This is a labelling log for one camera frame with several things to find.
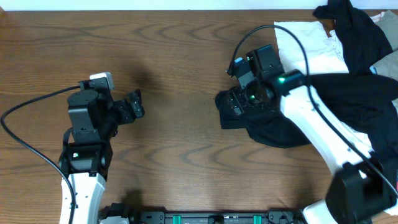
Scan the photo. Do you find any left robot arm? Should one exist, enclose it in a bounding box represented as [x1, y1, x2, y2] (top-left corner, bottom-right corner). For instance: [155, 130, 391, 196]
[58, 90, 145, 223]

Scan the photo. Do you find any black Sytrogen t-shirt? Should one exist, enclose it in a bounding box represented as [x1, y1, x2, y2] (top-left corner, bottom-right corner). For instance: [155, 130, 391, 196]
[214, 73, 398, 162]

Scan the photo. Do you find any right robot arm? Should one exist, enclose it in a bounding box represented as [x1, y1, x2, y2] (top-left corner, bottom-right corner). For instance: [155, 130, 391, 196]
[226, 45, 397, 223]

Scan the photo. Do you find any dark navy garment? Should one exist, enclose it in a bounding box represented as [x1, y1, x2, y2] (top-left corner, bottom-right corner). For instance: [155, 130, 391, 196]
[313, 0, 392, 75]

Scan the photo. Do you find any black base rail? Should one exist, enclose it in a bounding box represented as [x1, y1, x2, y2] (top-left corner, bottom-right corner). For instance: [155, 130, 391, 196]
[97, 203, 306, 224]

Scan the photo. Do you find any grey garment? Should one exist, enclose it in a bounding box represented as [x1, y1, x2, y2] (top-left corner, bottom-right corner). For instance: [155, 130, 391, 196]
[369, 10, 398, 82]

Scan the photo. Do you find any white shirt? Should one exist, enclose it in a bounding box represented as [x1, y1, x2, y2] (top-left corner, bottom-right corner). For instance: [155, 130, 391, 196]
[274, 11, 398, 216]

